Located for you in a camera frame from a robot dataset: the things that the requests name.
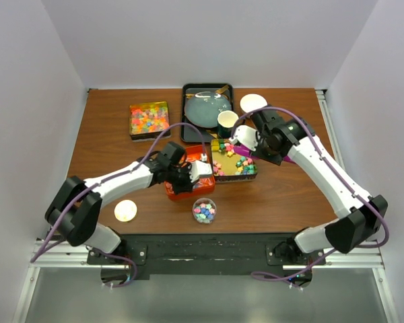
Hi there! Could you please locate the orange plastic candy box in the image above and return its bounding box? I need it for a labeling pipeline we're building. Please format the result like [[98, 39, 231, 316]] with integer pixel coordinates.
[[164, 145, 215, 201]]

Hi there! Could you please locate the purple plastic scoop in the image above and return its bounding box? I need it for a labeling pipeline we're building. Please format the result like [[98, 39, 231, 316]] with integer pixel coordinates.
[[234, 145, 295, 164]]

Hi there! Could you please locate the clear glass jar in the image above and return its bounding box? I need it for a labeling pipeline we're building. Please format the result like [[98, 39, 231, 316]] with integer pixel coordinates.
[[192, 198, 217, 224]]

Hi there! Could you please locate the star candy tin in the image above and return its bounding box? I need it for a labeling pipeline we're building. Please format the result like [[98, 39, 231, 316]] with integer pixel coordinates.
[[210, 139, 258, 183]]

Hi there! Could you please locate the gummy candy tin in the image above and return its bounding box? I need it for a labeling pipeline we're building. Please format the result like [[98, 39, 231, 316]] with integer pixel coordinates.
[[129, 101, 170, 141]]

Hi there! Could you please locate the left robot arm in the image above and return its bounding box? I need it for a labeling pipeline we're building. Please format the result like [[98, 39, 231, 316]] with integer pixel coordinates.
[[44, 142, 205, 264]]

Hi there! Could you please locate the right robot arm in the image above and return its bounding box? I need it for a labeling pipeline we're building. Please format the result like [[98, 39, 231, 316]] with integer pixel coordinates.
[[251, 106, 389, 264]]

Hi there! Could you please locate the white ceramic bowl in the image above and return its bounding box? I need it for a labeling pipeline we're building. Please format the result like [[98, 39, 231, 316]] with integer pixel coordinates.
[[240, 94, 268, 114]]

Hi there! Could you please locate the dark green mug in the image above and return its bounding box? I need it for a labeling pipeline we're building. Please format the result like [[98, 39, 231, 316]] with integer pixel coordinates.
[[217, 111, 239, 139]]

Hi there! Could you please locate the blue-grey ceramic plate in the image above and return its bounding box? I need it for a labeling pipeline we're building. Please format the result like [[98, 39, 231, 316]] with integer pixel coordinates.
[[184, 92, 232, 129]]

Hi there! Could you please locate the gold spoon on tray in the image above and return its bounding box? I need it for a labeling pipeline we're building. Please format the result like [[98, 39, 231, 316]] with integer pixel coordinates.
[[185, 85, 230, 98]]

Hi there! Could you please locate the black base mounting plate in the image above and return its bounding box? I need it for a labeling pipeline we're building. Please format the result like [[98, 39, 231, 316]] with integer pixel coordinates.
[[87, 231, 326, 280]]

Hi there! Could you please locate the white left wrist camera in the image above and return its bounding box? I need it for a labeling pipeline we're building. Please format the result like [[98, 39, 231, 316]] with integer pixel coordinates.
[[189, 153, 213, 182]]

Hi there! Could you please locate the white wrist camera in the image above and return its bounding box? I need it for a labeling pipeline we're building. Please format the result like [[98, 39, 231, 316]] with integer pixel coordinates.
[[229, 125, 258, 151], [189, 153, 213, 182]]

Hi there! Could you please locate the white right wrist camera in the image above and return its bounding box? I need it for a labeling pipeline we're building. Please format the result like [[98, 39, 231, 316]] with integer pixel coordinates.
[[229, 125, 258, 151]]

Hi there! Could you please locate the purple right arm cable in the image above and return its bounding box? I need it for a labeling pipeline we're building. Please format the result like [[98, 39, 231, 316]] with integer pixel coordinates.
[[234, 106, 391, 282]]

